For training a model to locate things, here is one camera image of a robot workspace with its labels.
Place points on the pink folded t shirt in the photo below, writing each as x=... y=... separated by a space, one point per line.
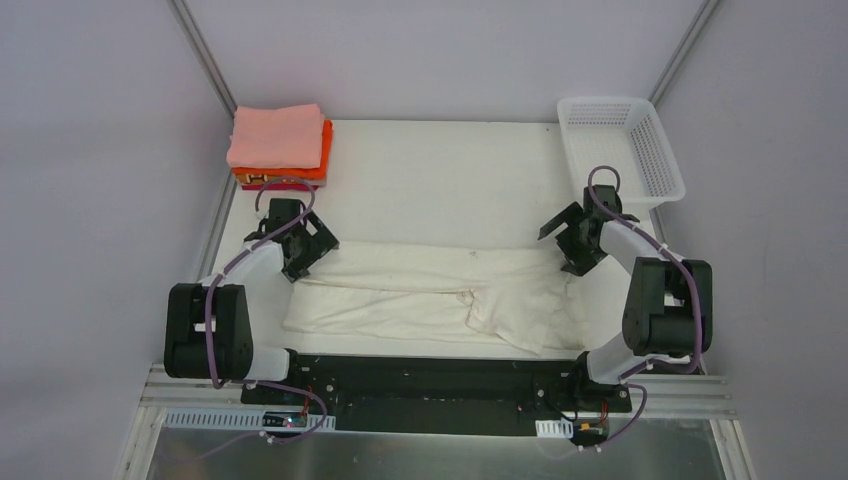
x=289 y=137

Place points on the white cable duct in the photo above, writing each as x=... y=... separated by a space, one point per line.
x=556 y=429
x=277 y=421

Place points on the brown patterned folded t shirt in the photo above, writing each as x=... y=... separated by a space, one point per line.
x=263 y=179

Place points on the aluminium frame rail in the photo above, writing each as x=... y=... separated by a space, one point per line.
x=669 y=396

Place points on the cream white t shirt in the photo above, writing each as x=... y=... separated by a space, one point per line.
x=517 y=297

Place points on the left white cable duct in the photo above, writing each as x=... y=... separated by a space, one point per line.
x=277 y=421

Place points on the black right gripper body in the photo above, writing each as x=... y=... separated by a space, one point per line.
x=569 y=234

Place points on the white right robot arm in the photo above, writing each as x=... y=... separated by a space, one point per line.
x=667 y=315

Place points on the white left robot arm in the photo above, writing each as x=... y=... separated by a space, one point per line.
x=219 y=328

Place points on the magenta folded t shirt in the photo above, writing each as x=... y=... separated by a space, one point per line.
x=280 y=187

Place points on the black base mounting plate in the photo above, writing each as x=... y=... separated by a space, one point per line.
x=485 y=397

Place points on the right white cable duct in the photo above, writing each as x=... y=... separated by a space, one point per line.
x=556 y=429

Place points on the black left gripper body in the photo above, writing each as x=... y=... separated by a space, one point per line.
x=313 y=240

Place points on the white plastic basket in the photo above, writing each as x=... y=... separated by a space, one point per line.
x=626 y=134

